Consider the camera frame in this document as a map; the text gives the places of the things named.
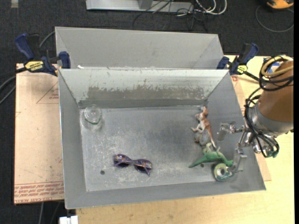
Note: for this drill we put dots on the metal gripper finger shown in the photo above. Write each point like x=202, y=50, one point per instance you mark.
x=240, y=160
x=223, y=130

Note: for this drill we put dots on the brown toy dinosaur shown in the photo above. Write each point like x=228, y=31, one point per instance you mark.
x=205, y=122

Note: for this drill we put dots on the green and white tape roll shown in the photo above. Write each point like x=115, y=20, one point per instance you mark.
x=225, y=175

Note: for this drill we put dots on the green toy dinosaur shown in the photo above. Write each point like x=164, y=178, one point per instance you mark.
x=212, y=156

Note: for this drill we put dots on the purple sunglasses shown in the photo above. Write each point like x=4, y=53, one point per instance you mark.
x=140, y=163

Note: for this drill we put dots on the clear glass cup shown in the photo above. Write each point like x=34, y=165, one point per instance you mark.
x=92, y=118

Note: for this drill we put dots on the grey metal bin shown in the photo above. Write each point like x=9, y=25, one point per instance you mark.
x=144, y=136

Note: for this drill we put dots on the brown cardboard board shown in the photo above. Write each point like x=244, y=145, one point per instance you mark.
x=37, y=136

